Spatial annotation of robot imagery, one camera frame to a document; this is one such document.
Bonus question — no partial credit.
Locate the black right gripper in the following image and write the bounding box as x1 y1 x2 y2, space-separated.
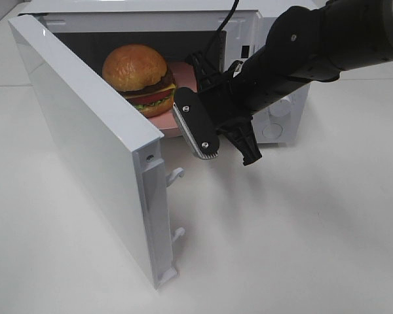
172 46 310 160

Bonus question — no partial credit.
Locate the pink round plate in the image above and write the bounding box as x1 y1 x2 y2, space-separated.
149 61 197 137

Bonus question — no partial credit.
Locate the toy hamburger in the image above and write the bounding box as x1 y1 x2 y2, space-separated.
102 44 177 118

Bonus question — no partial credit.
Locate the round white door button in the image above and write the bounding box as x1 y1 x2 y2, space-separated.
262 123 283 139

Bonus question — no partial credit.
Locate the white microwave door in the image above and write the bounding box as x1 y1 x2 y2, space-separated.
9 15 185 288

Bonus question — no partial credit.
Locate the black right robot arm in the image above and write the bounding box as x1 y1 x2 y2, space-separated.
173 0 393 165

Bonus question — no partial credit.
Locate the lower white microwave knob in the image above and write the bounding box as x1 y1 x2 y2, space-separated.
268 96 292 118

